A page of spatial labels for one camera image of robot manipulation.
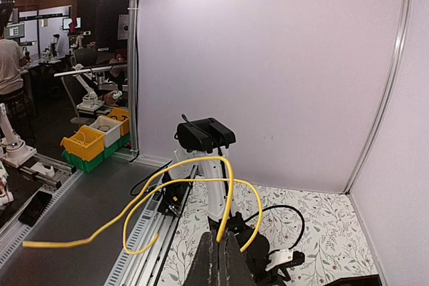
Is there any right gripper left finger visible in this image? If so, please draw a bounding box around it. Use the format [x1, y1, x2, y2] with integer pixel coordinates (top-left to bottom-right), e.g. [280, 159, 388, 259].
[192, 231, 219, 285]

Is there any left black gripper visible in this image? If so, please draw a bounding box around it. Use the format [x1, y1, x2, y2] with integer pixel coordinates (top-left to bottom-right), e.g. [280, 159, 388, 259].
[243, 223, 305, 285]

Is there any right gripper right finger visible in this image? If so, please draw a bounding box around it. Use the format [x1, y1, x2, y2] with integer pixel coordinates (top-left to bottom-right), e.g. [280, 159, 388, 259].
[217, 231, 253, 286]

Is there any yellow cable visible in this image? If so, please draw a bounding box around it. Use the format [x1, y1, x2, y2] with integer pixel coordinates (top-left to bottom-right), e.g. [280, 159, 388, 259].
[21, 155, 263, 255]

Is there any left arm base electronics board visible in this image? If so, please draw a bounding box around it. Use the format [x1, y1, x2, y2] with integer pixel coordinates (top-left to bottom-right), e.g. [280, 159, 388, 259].
[152, 182, 192, 217]

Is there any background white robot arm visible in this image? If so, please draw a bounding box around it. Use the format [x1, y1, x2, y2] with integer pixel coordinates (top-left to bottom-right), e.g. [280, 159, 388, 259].
[74, 74, 104, 113]

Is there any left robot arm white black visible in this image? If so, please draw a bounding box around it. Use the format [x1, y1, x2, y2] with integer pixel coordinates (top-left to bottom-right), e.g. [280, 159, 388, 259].
[175, 115, 305, 285]

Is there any floral patterned table cloth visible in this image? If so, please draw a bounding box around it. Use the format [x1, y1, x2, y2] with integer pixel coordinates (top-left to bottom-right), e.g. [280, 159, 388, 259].
[158, 183, 378, 285]

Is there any black bin left compartment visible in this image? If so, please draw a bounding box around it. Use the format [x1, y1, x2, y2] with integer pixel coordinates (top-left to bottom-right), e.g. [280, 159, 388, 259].
[326, 275, 382, 286]

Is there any green storage bin background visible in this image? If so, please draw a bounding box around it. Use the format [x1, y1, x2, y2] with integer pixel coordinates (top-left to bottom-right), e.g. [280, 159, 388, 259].
[62, 133, 131, 173]

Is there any white storage bin background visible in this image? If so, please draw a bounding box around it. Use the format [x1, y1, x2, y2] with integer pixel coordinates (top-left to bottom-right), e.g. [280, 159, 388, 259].
[89, 116, 121, 148]

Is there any yellow storage bin background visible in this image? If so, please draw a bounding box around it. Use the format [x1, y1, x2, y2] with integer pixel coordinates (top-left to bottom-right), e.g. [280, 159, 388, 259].
[60, 125, 105, 161]

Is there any black smartphone on bench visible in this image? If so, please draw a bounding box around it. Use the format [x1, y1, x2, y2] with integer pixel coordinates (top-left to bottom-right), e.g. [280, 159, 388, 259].
[18, 191, 52, 227]

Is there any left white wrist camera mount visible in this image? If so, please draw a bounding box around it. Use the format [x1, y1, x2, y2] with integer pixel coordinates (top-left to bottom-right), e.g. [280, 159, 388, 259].
[265, 249, 294, 271]

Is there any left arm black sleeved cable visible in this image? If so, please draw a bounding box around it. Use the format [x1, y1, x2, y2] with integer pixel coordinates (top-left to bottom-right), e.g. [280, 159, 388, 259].
[244, 204, 306, 253]

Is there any aluminium front rail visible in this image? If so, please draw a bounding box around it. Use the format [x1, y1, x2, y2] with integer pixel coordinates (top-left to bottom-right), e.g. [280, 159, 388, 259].
[105, 173, 187, 285]

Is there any left aluminium frame post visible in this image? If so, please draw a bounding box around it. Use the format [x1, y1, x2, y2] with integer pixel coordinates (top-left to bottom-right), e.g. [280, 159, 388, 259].
[341, 0, 413, 195]

